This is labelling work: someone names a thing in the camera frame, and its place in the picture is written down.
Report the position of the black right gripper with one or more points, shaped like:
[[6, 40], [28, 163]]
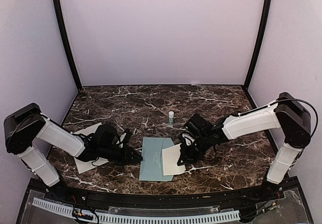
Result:
[[185, 156]]

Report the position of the light blue paper envelope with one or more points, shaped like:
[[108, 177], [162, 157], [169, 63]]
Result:
[[151, 167]]

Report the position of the black right corner frame post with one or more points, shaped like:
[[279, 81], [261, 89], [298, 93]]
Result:
[[258, 44]]

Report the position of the black front table rail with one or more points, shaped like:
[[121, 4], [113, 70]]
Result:
[[242, 198]]

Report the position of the spare gray folded paper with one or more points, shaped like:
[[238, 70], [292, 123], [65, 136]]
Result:
[[86, 166]]

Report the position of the black corner frame post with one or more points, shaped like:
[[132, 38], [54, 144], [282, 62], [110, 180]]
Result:
[[66, 44], [258, 44]]

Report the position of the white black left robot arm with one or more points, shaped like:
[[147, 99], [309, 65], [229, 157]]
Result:
[[29, 123]]

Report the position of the beige lined letter paper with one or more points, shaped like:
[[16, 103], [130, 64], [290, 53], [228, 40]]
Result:
[[170, 158]]

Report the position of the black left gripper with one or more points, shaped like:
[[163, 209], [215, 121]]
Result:
[[127, 155]]

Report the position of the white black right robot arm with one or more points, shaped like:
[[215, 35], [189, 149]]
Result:
[[286, 113]]

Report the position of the black left corner frame post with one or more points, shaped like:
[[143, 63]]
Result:
[[66, 44]]

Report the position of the white slotted cable duct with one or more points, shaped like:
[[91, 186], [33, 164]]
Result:
[[140, 215]]

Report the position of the white green glue stick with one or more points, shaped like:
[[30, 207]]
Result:
[[171, 118]]

